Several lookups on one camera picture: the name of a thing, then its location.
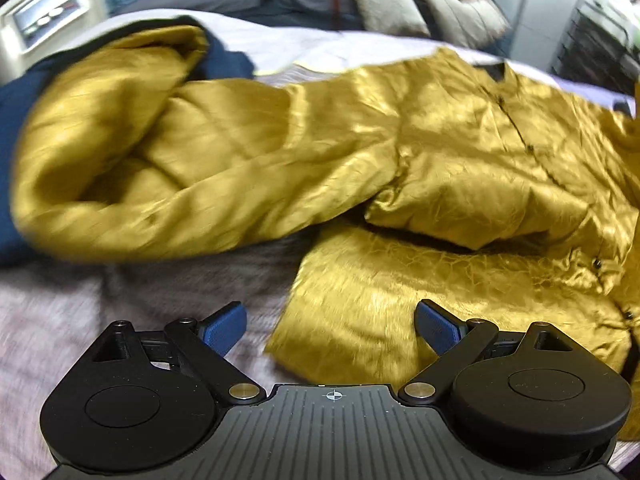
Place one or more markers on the beige quilted jacket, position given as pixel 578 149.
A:
pixel 440 0

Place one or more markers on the white appliance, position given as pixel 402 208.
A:
pixel 42 12

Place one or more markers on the navy blue garment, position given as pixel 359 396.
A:
pixel 20 110

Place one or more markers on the gold satin jacket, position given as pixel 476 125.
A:
pixel 320 160

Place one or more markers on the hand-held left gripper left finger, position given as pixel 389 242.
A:
pixel 224 326

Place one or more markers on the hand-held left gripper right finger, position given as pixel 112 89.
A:
pixel 438 328

